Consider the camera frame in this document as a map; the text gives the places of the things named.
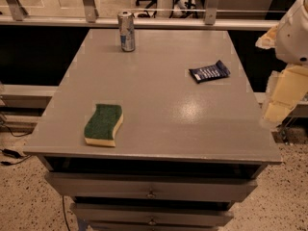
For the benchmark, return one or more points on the green yellow sponge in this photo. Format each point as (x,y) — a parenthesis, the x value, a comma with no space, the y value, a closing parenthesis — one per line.
(102,127)

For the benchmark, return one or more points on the blue rxbar wrapper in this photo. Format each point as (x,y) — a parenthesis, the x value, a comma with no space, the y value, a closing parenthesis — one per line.
(210,72)

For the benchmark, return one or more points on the grey drawer cabinet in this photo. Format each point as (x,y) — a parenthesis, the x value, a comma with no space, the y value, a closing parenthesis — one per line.
(171,126)

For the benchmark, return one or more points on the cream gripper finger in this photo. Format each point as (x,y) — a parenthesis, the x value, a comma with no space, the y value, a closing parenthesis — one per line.
(284,91)
(268,39)

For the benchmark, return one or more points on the metal railing frame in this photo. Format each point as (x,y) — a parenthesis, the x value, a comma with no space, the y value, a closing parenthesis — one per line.
(253,15)

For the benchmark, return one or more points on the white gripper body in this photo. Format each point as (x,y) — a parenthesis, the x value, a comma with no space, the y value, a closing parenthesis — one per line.
(293,40)

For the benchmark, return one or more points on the silver blue drink can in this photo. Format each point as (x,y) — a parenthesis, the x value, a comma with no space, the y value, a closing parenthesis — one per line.
(126,31)

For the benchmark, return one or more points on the lower grey drawer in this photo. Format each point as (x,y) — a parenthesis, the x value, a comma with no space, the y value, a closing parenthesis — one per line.
(150,215)

